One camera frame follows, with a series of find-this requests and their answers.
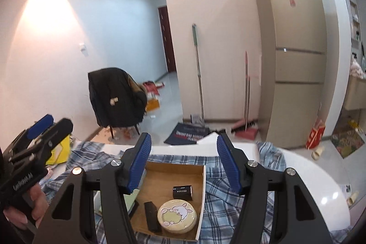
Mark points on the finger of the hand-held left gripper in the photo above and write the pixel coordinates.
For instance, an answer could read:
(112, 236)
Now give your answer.
(40, 126)
(51, 136)

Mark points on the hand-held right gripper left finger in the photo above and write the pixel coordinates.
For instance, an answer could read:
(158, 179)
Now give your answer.
(140, 164)

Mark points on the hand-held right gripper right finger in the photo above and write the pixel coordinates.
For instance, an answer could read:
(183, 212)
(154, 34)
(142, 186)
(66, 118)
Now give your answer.
(228, 165)

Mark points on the small black box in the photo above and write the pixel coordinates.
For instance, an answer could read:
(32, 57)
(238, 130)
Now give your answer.
(183, 193)

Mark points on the long black box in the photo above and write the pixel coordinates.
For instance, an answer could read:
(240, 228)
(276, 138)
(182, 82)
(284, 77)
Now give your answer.
(152, 216)

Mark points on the round rabbit print tin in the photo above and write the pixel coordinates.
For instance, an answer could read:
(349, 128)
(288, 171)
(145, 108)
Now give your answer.
(177, 215)

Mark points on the person's left hand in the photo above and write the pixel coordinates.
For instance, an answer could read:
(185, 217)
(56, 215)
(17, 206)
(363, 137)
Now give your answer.
(40, 204)

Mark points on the yellow bag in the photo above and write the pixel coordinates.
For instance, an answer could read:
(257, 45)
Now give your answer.
(61, 152)

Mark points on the green booklet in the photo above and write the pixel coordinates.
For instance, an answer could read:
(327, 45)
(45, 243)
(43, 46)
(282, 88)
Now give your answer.
(133, 194)

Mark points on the wooden chair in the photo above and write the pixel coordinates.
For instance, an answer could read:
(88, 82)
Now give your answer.
(111, 132)

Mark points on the blue plaid shirt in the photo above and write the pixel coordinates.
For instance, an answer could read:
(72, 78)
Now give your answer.
(216, 215)

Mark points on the dark doormat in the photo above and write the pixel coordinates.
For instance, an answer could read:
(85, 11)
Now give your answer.
(185, 133)

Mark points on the orange cardboard box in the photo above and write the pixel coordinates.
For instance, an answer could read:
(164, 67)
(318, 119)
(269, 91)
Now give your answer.
(153, 105)

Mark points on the black jacket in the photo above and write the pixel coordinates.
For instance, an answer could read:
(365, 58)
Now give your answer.
(114, 95)

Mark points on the red broom and dustpan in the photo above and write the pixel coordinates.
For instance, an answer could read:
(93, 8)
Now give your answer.
(246, 83)

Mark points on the red paper bag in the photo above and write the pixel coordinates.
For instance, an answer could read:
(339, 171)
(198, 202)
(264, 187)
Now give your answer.
(316, 133)

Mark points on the printed paper sheet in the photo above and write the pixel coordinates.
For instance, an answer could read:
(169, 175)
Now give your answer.
(346, 189)

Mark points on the printed floor mat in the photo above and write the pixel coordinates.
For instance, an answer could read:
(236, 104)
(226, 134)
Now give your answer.
(347, 143)

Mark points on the dark red door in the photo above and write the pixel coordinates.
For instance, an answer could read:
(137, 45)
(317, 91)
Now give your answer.
(168, 38)

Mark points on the beige refrigerator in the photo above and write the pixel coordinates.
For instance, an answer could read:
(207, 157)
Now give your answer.
(288, 46)

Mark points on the beige vanity cabinet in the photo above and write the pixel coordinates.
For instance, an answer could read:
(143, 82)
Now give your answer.
(356, 93)

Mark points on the pink cloth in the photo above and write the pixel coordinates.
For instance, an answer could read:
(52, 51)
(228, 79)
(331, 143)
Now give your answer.
(356, 68)

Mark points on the white light switch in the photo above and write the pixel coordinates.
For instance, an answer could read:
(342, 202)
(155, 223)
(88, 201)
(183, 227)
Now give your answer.
(83, 49)

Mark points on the wall niche shelf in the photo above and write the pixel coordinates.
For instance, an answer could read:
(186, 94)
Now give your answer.
(355, 23)

